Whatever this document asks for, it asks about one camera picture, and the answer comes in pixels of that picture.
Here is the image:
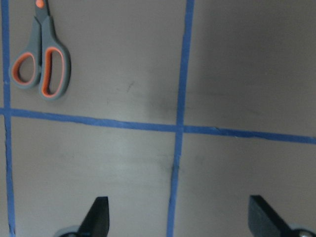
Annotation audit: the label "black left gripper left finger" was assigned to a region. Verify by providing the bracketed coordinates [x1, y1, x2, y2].
[78, 197, 110, 237]

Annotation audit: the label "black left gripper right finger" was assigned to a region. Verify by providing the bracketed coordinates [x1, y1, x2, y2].
[248, 195, 292, 237]

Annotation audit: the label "grey orange scissors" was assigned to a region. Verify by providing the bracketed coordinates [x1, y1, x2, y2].
[9, 0, 71, 101]

